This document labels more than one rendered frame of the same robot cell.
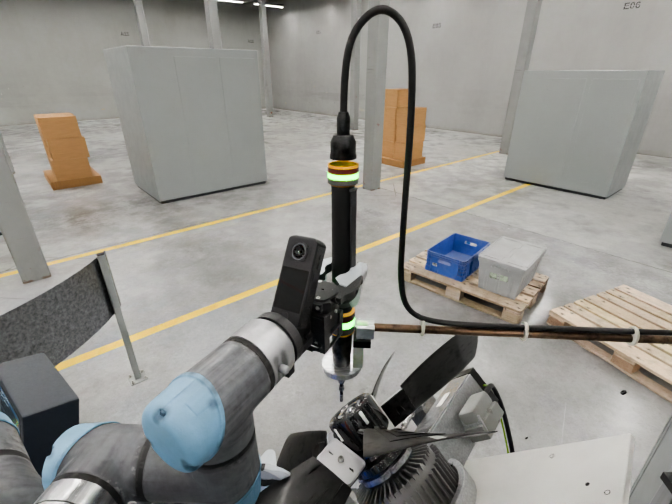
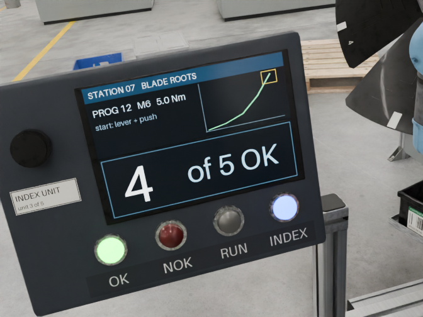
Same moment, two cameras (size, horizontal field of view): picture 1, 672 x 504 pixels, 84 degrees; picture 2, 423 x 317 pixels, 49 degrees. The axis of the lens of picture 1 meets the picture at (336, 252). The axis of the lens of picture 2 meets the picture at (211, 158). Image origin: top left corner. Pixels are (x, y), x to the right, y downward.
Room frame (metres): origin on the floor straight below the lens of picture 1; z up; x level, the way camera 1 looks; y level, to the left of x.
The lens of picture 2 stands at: (0.39, 1.02, 1.35)
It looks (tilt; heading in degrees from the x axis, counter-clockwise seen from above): 28 degrees down; 311
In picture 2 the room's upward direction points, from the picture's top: 8 degrees counter-clockwise
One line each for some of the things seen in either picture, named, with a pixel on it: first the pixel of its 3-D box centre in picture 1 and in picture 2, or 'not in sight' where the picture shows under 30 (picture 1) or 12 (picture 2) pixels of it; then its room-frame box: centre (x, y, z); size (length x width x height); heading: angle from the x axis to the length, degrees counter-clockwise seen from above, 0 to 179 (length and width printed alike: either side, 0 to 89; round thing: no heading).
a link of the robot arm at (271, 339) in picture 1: (263, 353); not in sight; (0.34, 0.08, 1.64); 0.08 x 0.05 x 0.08; 61
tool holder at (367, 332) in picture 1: (347, 345); not in sight; (0.52, -0.02, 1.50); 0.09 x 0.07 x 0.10; 86
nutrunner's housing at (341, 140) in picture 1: (342, 266); not in sight; (0.52, -0.01, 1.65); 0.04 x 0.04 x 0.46
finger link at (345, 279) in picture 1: (354, 288); not in sight; (0.49, -0.03, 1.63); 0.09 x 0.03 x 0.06; 141
